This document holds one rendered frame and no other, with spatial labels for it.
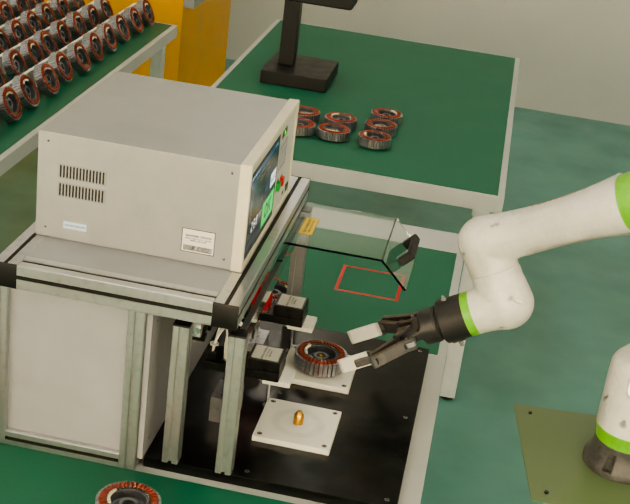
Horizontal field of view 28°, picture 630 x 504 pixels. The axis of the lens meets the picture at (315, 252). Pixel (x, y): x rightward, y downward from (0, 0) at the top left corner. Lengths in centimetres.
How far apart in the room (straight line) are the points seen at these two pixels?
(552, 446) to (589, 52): 519
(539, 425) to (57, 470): 99
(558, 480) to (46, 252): 106
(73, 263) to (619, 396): 106
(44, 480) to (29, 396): 16
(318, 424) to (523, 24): 533
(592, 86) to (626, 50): 28
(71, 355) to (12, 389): 14
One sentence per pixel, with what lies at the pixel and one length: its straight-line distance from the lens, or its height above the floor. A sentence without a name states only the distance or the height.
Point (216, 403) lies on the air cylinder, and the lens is 244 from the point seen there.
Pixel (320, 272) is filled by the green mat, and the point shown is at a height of 75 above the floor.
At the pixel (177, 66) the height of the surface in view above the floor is 44.
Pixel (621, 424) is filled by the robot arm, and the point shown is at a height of 87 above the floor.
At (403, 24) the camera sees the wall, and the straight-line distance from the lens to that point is 762.
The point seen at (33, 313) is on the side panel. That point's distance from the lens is 227.
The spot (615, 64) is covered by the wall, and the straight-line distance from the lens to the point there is 764.
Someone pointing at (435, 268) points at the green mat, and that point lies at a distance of 331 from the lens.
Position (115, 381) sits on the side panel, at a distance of 227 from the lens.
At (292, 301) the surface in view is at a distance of 262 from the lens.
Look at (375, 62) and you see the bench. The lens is 522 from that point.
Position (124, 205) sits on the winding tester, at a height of 120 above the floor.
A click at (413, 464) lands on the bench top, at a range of 246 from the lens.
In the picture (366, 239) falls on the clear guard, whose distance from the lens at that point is 259.
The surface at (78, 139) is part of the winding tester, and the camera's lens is 226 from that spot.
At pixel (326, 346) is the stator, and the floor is 81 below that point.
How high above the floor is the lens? 206
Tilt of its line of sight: 23 degrees down
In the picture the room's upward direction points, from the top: 7 degrees clockwise
